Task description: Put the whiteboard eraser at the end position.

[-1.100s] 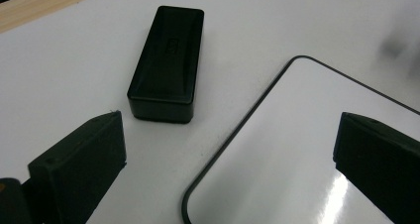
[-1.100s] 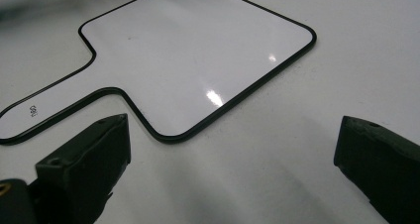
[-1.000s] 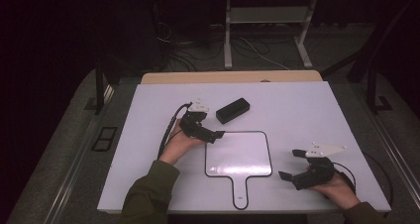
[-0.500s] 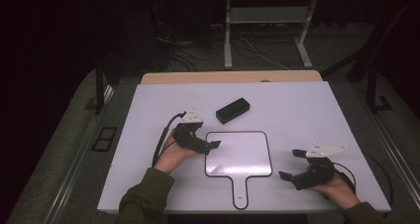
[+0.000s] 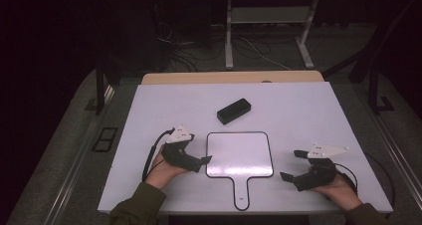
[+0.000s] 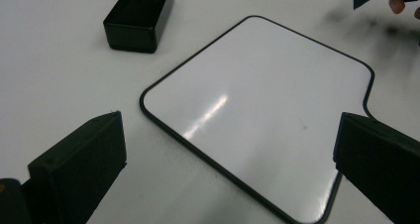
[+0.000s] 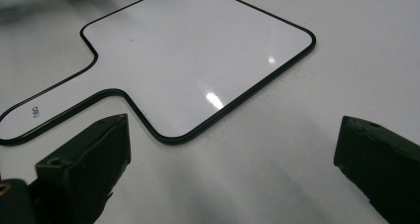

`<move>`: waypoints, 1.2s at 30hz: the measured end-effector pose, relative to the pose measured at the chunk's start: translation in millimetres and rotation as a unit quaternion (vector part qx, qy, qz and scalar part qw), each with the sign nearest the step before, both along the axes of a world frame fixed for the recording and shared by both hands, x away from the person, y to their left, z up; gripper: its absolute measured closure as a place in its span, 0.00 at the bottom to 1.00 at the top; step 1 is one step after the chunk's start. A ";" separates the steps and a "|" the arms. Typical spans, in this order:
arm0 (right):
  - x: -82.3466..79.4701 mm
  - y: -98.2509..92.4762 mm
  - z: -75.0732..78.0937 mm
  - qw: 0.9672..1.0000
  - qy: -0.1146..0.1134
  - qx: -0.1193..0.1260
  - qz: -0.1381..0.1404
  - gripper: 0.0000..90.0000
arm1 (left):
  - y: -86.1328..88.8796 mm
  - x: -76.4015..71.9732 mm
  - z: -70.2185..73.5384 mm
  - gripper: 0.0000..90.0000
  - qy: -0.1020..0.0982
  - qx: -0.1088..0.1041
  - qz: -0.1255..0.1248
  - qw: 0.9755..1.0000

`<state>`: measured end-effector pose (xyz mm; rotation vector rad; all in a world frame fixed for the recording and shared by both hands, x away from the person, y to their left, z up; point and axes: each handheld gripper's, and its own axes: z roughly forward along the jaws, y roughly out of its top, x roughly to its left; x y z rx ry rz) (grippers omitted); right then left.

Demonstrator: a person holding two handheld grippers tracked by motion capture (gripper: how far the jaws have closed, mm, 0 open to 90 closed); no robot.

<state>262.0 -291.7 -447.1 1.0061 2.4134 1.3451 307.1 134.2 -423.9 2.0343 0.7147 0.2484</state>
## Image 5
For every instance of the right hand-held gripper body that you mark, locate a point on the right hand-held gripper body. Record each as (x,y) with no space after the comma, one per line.
(315,176)

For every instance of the wooden table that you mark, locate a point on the wooden table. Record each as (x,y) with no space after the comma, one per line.
(232,77)

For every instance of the person's right hand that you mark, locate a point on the person's right hand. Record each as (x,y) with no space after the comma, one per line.
(341,191)

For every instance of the black metal stand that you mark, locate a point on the black metal stand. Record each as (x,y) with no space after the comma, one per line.
(374,89)

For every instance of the white metal stand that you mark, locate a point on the white metal stand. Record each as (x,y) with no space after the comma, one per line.
(268,15)

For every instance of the black whiteboard eraser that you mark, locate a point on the black whiteboard eraser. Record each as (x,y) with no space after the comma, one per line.
(234,111)

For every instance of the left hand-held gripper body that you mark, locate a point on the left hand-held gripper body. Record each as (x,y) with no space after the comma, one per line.
(180,157)

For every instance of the person's left hand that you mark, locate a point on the person's left hand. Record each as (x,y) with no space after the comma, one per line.
(162,173)

